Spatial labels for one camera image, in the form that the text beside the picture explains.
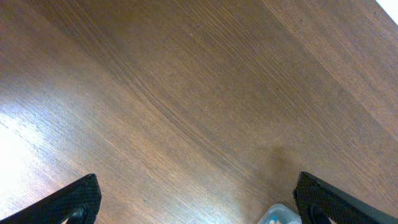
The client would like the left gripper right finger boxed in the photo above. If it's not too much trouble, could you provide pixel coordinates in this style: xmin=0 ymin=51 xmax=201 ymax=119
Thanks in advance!
xmin=293 ymin=172 xmax=397 ymax=224

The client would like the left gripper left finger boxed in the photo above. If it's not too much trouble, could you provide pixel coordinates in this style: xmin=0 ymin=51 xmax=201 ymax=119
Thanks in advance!
xmin=1 ymin=174 xmax=101 ymax=224

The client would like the clear plastic container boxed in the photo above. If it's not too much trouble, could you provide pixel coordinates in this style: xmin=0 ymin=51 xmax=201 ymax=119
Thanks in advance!
xmin=257 ymin=203 xmax=302 ymax=224

